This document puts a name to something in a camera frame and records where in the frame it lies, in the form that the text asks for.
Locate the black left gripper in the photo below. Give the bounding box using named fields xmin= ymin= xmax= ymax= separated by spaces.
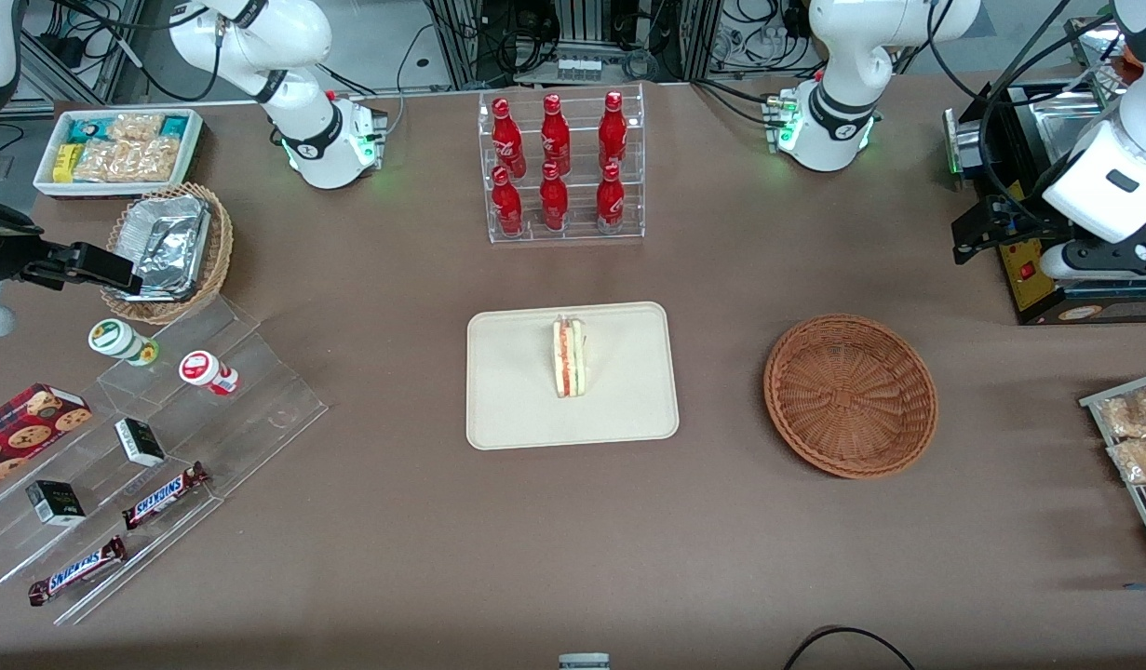
xmin=952 ymin=195 xmax=1071 ymax=266

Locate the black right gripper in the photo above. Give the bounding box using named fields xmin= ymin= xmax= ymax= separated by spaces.
xmin=0 ymin=197 xmax=143 ymax=294

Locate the triangular sandwich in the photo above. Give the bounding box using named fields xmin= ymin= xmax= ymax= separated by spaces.
xmin=551 ymin=315 xmax=589 ymax=399

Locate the aluminium foil tray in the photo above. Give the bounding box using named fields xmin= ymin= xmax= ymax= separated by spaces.
xmin=115 ymin=195 xmax=211 ymax=302

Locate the light wicker basket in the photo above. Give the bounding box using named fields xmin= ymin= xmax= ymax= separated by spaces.
xmin=101 ymin=182 xmax=234 ymax=325

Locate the brown wicker basket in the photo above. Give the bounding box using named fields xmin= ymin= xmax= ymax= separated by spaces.
xmin=763 ymin=315 xmax=938 ymax=480

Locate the beige plastic tray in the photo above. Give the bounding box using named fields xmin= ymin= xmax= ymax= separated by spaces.
xmin=467 ymin=301 xmax=681 ymax=451

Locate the green lid drink cup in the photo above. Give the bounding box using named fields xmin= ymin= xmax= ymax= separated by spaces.
xmin=88 ymin=319 xmax=159 ymax=367

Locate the black hot food display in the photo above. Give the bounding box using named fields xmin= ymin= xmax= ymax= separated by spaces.
xmin=943 ymin=14 xmax=1146 ymax=327

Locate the white snack box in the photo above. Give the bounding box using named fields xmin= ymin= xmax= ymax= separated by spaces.
xmin=33 ymin=107 xmax=205 ymax=202

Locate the large rice cracker bag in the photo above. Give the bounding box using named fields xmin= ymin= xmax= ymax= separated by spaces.
xmin=73 ymin=137 xmax=181 ymax=184

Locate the steel food pan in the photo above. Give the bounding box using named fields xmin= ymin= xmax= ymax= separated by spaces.
xmin=1027 ymin=84 xmax=1110 ymax=161

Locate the red lid drink cup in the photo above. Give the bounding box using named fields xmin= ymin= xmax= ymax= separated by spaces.
xmin=179 ymin=350 xmax=240 ymax=396

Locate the small rice cracker bag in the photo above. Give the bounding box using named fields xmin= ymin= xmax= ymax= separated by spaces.
xmin=107 ymin=113 xmax=166 ymax=142

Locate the small black box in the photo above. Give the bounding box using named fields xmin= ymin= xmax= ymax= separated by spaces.
xmin=115 ymin=418 xmax=167 ymax=467
xmin=25 ymin=480 xmax=87 ymax=528

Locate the red cookie box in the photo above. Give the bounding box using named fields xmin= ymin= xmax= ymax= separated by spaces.
xmin=0 ymin=383 xmax=93 ymax=494

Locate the clear acrylic step display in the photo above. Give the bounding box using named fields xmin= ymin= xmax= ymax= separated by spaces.
xmin=0 ymin=296 xmax=330 ymax=626

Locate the Snickers chocolate bar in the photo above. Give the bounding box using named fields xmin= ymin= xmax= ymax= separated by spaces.
xmin=28 ymin=536 xmax=128 ymax=607
xmin=122 ymin=462 xmax=210 ymax=531

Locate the fried snack pack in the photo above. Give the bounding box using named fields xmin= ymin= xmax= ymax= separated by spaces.
xmin=1108 ymin=435 xmax=1146 ymax=486
xmin=1099 ymin=387 xmax=1146 ymax=438

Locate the aluminium equipment rack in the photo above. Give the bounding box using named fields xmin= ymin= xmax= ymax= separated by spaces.
xmin=428 ymin=0 xmax=722 ymax=89

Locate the red cola bottle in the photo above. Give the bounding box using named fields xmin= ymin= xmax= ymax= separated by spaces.
xmin=540 ymin=93 xmax=572 ymax=176
xmin=598 ymin=90 xmax=628 ymax=170
xmin=492 ymin=98 xmax=527 ymax=178
xmin=492 ymin=166 xmax=525 ymax=235
xmin=596 ymin=162 xmax=626 ymax=234
xmin=539 ymin=162 xmax=570 ymax=232

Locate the clear acrylic bottle rack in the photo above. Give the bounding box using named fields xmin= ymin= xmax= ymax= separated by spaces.
xmin=478 ymin=84 xmax=646 ymax=245

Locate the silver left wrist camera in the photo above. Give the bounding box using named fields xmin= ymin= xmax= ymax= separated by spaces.
xmin=1041 ymin=239 xmax=1146 ymax=282

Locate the wire rack tray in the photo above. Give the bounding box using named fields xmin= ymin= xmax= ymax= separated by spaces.
xmin=1080 ymin=370 xmax=1146 ymax=570

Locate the black cable loop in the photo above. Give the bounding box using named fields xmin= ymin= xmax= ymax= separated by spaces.
xmin=782 ymin=625 xmax=918 ymax=670

